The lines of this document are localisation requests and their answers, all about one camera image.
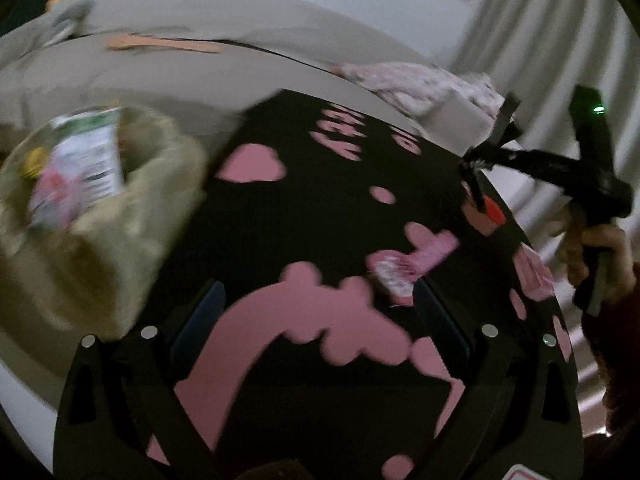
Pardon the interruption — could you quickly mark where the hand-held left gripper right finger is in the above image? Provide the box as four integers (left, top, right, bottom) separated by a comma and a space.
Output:
414, 277, 585, 480

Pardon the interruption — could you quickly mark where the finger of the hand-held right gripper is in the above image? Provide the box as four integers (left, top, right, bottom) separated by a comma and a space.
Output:
491, 91, 524, 149
461, 147, 502, 212

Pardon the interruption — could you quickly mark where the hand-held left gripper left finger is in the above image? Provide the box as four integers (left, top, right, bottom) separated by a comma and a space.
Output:
52, 279, 227, 480

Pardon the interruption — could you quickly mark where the pink cup with red lid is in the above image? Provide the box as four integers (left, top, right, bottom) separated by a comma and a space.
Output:
464, 196, 507, 237

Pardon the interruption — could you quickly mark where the pink wrapper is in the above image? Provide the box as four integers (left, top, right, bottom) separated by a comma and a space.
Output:
366, 230, 460, 307

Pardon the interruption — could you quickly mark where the green white packet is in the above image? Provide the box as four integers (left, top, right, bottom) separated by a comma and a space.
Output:
29, 106, 125, 232

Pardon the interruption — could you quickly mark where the person's right forearm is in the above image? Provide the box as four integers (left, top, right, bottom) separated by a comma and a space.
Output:
580, 280, 640, 441

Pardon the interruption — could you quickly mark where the person's right hand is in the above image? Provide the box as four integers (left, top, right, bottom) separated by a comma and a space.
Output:
554, 209, 640, 306

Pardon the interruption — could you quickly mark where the white curtain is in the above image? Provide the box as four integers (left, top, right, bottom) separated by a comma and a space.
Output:
447, 0, 640, 281

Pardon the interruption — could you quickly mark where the pink white floral cloth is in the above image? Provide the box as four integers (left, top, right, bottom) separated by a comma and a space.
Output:
329, 60, 507, 117

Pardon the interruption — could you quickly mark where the beige sofa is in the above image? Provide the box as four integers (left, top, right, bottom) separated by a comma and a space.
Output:
0, 0, 506, 211

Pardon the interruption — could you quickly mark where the orange strip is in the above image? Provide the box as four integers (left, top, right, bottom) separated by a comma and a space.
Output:
106, 31, 222, 57

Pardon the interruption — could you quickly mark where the grey cloth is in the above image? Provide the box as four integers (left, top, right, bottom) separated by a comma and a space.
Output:
39, 0, 97, 44

